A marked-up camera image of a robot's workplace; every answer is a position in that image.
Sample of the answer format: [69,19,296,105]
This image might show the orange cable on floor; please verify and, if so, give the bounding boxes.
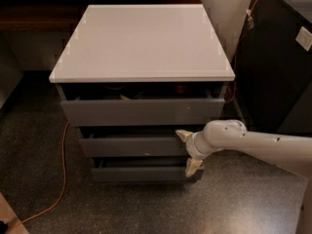
[5,120,70,234]

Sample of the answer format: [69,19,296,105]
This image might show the brown round object in drawer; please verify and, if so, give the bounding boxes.
[175,84,189,95]

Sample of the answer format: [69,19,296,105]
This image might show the black cabinet on right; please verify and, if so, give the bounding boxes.
[235,0,312,135]

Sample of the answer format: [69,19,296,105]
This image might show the light wooden board corner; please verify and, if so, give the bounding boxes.
[0,193,29,234]

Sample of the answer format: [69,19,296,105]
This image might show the white label on cabinet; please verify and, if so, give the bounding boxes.
[295,26,312,52]

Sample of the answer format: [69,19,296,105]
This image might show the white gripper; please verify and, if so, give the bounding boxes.
[175,130,215,177]

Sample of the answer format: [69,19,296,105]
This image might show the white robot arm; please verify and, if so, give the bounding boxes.
[175,120,312,234]

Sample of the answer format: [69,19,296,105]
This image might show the grey drawer cabinet white top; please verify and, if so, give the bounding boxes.
[48,4,236,184]

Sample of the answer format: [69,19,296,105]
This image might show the grey top drawer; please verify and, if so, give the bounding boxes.
[58,89,224,127]

